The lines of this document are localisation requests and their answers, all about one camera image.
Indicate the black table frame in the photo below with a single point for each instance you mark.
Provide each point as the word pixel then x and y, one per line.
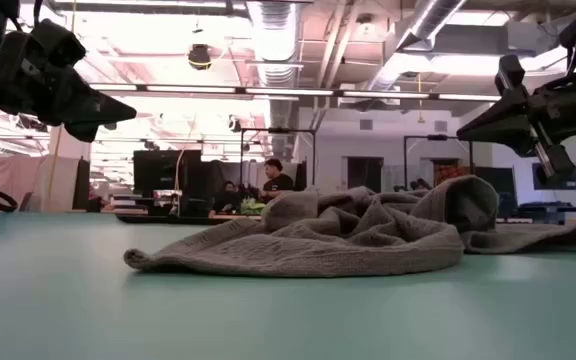
pixel 168 219

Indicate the yellow hanging pendant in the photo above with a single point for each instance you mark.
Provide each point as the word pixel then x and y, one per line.
pixel 420 120

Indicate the small black ceiling fixture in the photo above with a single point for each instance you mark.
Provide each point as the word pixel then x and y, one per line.
pixel 234 125
pixel 110 126

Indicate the bright green cloth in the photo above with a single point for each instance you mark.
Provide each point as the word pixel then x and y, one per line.
pixel 252 207

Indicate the black metal gantry frame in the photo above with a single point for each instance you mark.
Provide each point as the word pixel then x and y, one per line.
pixel 278 130
pixel 438 137

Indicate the grey knitted towel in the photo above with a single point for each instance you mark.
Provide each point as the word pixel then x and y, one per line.
pixel 318 250

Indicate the square wall vent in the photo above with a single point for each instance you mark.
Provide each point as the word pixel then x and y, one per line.
pixel 440 126
pixel 366 125

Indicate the black ceiling dome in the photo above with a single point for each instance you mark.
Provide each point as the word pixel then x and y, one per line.
pixel 199 57

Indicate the ceiling light strip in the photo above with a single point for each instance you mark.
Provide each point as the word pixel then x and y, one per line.
pixel 115 87
pixel 288 92
pixel 385 94
pixel 190 89
pixel 468 97

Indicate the large black monitor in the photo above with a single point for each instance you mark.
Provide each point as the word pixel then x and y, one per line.
pixel 165 172

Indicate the wide ribbed silver duct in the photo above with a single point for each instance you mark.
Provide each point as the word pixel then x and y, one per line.
pixel 273 40

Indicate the pink fabric partition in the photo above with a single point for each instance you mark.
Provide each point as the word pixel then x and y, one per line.
pixel 8 180

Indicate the dark door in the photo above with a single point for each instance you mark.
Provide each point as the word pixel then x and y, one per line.
pixel 365 172

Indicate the orange patterned wall hanging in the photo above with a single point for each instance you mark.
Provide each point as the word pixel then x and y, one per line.
pixel 448 172

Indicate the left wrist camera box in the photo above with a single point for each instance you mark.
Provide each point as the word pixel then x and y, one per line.
pixel 58 42

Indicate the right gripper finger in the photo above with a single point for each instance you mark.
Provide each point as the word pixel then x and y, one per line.
pixel 523 148
pixel 503 125

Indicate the dark desk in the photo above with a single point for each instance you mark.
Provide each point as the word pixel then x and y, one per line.
pixel 548 210

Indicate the teal table mat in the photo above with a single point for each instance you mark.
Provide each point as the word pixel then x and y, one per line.
pixel 118 310

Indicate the dark monitor on arm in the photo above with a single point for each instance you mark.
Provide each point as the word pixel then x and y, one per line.
pixel 537 175

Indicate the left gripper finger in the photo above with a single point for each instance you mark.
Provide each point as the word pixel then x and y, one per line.
pixel 98 110
pixel 83 131

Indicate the black upright panel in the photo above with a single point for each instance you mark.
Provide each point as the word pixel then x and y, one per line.
pixel 81 185

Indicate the slim smooth silver duct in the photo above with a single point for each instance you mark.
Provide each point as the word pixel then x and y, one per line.
pixel 428 20

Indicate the person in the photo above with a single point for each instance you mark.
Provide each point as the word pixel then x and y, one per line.
pixel 278 185
pixel 227 200

